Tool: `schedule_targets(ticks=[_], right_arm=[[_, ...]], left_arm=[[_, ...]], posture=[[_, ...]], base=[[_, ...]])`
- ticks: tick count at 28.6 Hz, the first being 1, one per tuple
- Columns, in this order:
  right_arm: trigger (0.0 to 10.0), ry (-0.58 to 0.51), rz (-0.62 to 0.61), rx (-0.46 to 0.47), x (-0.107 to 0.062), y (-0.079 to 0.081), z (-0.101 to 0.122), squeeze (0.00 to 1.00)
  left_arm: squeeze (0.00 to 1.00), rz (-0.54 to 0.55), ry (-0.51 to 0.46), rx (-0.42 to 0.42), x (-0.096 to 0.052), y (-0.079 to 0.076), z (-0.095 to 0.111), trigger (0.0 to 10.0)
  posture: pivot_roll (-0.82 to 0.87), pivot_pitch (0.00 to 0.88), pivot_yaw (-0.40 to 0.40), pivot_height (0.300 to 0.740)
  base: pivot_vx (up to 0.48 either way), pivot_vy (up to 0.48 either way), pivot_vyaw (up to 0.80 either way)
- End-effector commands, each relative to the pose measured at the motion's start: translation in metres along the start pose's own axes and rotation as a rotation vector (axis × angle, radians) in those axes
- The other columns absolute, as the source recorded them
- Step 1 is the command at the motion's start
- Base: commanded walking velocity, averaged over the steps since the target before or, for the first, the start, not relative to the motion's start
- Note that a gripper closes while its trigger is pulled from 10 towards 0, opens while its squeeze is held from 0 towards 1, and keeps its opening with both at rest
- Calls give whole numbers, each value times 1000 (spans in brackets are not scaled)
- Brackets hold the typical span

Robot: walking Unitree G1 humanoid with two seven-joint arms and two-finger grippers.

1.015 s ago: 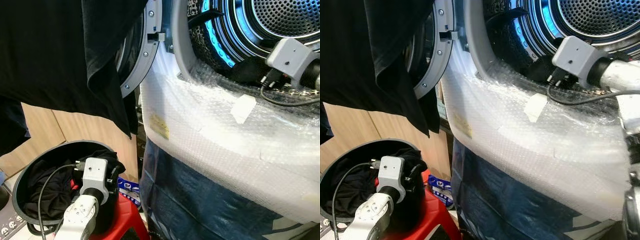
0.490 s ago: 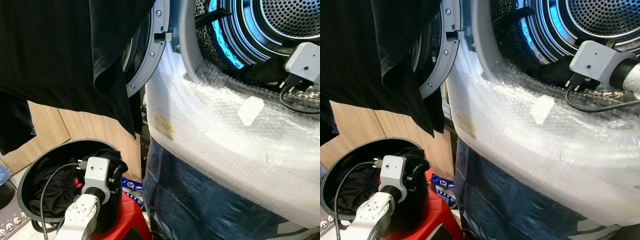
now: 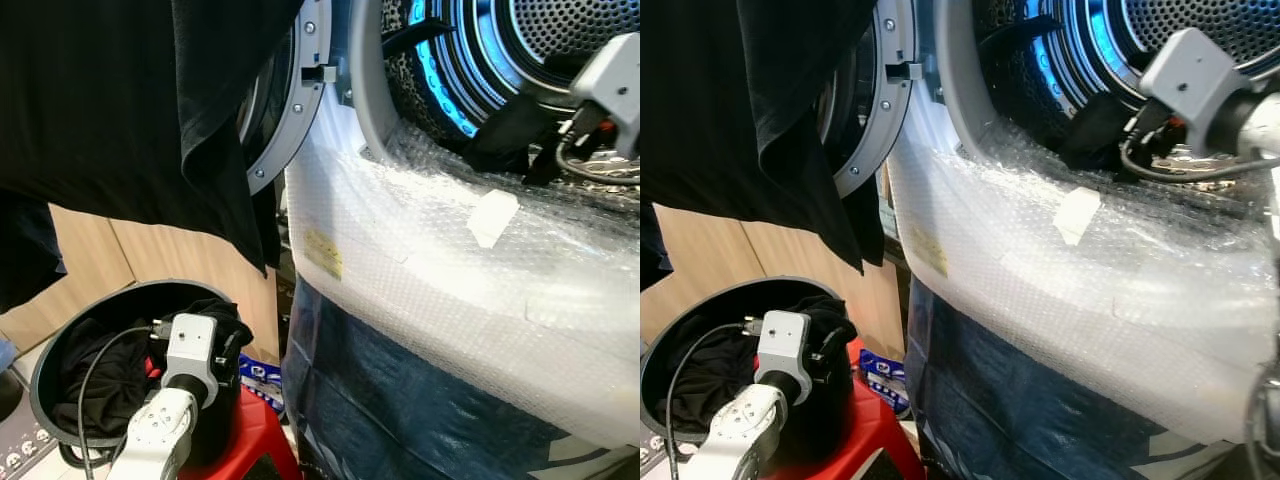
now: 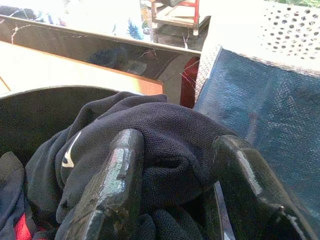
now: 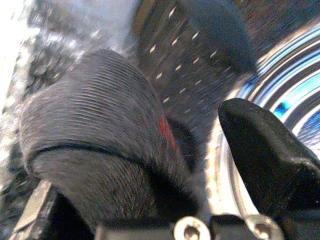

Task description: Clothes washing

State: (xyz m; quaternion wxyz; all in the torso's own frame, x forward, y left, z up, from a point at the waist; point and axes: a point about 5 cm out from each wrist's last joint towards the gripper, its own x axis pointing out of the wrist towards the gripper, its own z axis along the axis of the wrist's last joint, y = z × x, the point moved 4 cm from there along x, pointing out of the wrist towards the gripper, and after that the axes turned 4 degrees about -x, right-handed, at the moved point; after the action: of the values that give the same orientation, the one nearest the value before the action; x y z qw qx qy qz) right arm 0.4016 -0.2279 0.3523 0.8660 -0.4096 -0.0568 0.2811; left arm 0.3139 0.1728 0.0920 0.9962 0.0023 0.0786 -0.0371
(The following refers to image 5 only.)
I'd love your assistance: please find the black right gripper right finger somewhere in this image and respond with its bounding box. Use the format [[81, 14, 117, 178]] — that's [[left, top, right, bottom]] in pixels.
[[217, 97, 320, 240]]

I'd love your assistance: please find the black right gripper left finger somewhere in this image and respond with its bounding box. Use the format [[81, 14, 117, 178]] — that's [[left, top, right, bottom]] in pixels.
[[19, 48, 202, 240]]

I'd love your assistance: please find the white front-load washing machine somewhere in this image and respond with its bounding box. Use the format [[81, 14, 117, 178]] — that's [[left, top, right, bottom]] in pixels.
[[0, 0, 320, 240]]

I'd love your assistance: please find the perforated steel washer drum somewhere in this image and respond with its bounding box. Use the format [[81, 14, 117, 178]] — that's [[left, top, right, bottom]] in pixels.
[[131, 0, 320, 221]]

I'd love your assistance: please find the black drum paddle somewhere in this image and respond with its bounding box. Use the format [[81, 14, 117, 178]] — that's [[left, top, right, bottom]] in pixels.
[[178, 0, 257, 75]]

